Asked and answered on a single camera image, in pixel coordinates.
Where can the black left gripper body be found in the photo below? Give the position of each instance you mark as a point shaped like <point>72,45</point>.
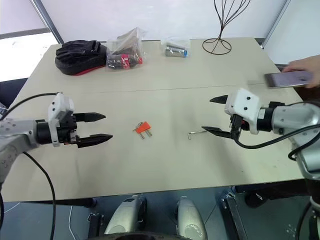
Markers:
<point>68,125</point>

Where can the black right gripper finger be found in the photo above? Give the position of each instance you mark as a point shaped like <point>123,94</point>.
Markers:
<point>220,100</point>
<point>216,131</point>

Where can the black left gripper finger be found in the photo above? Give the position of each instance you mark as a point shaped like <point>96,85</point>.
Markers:
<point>96,140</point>
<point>90,117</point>

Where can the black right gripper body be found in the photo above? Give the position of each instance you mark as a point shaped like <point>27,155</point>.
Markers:
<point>237,125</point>

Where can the grey smartphone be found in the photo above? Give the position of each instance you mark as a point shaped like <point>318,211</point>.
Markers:
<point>287,79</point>

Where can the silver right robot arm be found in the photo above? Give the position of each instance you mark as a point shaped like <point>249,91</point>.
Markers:
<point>292,117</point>

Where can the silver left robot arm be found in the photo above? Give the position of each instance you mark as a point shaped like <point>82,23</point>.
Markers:
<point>15,136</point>

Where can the person's bare hand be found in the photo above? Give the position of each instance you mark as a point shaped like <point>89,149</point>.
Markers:
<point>303,65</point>

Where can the orange plug adapter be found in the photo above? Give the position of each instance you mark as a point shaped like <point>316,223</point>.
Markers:
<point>150,132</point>

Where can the black bag with red trim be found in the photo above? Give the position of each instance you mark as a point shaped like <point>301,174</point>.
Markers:
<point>80,56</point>

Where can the clear bag with metal cylinders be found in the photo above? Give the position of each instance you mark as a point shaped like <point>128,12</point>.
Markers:
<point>176,48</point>

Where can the clear plastic bag with tools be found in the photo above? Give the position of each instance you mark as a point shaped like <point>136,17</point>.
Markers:
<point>125,53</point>

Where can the black shoe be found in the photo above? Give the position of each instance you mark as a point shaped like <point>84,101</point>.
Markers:
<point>254,199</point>

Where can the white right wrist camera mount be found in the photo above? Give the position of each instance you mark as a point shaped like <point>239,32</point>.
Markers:
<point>243,105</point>

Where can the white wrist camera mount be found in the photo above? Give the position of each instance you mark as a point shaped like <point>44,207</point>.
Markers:
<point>243,105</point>
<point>61,105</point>

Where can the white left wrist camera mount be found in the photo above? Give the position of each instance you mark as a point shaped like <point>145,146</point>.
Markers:
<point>61,105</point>

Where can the black table leg frame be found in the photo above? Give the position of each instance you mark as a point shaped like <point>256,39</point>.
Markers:
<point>96,225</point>
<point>232,215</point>

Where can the grey metal frame post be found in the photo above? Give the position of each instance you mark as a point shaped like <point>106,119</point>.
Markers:
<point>48,21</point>
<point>275,23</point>

